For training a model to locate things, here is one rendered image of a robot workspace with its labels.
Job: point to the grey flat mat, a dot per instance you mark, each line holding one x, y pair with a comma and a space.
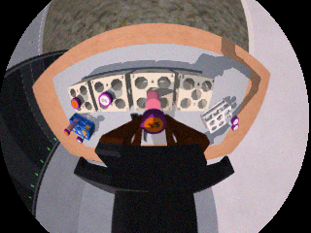
231, 82

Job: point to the blue tube rack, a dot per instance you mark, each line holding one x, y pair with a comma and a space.
82, 122

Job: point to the tube with pink liquid and purple cap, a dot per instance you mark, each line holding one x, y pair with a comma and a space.
153, 119

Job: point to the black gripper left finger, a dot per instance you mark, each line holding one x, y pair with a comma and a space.
124, 134

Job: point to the beige bucket adapter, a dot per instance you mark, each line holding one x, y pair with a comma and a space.
84, 88
152, 81
190, 89
120, 84

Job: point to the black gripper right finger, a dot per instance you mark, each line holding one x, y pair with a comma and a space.
184, 134

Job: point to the white tube rack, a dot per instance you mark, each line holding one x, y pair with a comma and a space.
212, 114

